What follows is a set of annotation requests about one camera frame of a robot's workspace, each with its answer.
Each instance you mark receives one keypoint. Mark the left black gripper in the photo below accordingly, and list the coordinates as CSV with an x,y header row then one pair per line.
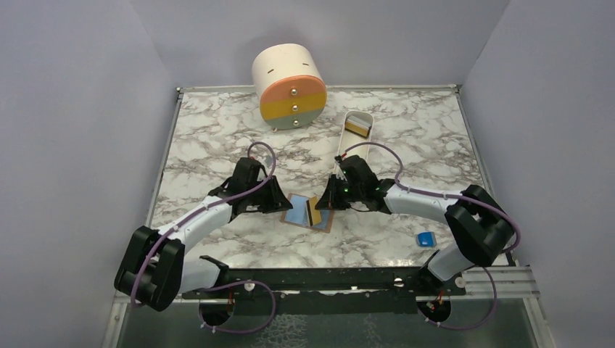
x,y
278,201

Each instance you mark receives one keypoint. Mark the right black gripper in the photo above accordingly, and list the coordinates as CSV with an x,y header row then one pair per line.
x,y
329,200

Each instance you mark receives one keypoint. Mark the gold credit card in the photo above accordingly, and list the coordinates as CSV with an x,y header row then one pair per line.
x,y
313,214

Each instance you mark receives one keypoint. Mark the brown leather card holder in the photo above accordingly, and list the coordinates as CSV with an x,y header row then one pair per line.
x,y
297,215

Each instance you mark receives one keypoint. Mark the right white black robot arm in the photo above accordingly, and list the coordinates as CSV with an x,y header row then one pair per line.
x,y
477,223

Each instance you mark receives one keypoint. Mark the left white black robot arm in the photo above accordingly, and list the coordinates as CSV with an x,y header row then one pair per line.
x,y
153,271

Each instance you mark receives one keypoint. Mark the cards stack in tray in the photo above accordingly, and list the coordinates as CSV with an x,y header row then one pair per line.
x,y
358,126

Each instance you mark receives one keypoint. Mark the small blue object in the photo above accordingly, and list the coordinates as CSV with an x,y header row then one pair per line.
x,y
426,239

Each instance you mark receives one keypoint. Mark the round drawer cabinet orange yellow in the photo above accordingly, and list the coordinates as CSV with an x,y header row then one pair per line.
x,y
289,87

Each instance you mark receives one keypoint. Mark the aluminium table frame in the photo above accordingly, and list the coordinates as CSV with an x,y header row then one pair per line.
x,y
424,127

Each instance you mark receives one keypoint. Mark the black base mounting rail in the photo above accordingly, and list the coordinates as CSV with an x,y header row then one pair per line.
x,y
321,291

